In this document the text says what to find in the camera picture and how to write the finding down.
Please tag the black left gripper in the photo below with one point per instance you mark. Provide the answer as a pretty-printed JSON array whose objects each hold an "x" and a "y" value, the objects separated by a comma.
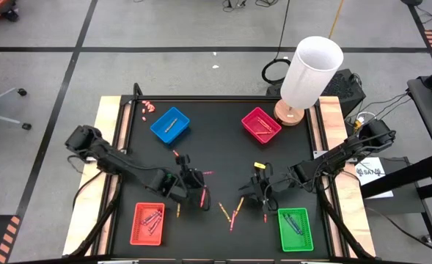
[{"x": 190, "y": 179}]

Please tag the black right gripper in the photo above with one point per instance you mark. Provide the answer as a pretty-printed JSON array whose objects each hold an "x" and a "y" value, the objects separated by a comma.
[{"x": 270, "y": 183}]

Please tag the red crayon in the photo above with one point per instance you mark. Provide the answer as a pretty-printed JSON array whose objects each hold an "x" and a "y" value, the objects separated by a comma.
[
  {"x": 208, "y": 172},
  {"x": 232, "y": 221}
]

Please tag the purple crayon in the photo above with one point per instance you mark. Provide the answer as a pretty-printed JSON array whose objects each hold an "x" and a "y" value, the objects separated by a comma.
[
  {"x": 151, "y": 218},
  {"x": 154, "y": 229}
]

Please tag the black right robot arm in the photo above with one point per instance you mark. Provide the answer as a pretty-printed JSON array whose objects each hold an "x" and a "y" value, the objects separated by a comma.
[{"x": 347, "y": 150}]

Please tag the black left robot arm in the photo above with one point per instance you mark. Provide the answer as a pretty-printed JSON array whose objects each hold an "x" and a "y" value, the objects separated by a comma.
[{"x": 113, "y": 159}]

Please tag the yellow tape tag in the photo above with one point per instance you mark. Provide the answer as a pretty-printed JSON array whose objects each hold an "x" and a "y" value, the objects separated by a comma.
[{"x": 259, "y": 165}]

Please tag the red plastic basket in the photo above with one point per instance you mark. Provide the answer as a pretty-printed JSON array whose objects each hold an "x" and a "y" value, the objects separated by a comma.
[{"x": 252, "y": 126}]

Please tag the orange plastic basket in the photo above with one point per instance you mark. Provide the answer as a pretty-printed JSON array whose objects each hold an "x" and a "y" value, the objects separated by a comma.
[{"x": 142, "y": 238}]

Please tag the blue plastic basket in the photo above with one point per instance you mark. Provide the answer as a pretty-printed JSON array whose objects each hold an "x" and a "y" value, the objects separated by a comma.
[{"x": 179, "y": 121}]

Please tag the green plastic basket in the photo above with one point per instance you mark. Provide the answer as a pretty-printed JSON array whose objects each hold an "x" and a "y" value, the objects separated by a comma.
[{"x": 303, "y": 242}]

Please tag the white printed paper sheet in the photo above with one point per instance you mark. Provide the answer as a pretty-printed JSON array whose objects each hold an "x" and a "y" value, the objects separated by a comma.
[{"x": 373, "y": 179}]

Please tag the white shade wooden base lamp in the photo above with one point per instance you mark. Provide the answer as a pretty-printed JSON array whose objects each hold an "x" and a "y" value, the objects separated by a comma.
[{"x": 311, "y": 73}]

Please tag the black equipment box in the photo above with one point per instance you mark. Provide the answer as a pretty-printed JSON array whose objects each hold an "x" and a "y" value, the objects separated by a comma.
[{"x": 347, "y": 91}]

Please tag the black side table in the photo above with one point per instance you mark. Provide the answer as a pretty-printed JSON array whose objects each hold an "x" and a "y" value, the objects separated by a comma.
[{"x": 428, "y": 110}]

